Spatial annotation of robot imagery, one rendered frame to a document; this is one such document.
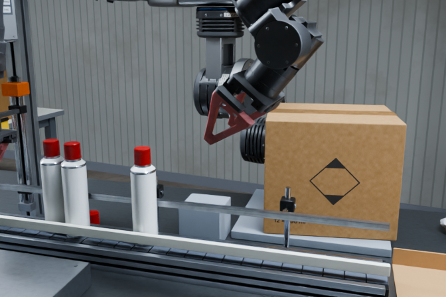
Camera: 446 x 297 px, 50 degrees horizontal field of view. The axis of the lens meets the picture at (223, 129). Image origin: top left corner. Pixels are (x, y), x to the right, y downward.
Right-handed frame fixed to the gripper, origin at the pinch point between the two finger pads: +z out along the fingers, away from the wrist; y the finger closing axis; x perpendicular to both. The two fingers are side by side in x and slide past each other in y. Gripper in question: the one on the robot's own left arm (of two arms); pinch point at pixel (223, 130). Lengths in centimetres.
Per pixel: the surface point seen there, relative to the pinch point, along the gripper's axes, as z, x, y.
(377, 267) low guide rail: 6.1, 34.6, -15.4
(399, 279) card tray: 10, 43, -27
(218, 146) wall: 139, -32, -275
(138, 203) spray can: 30.2, -5.3, -12.2
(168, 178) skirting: 192, -47, -274
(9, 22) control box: 27, -58, -22
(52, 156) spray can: 37.1, -25.9, -11.9
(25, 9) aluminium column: 25, -59, -27
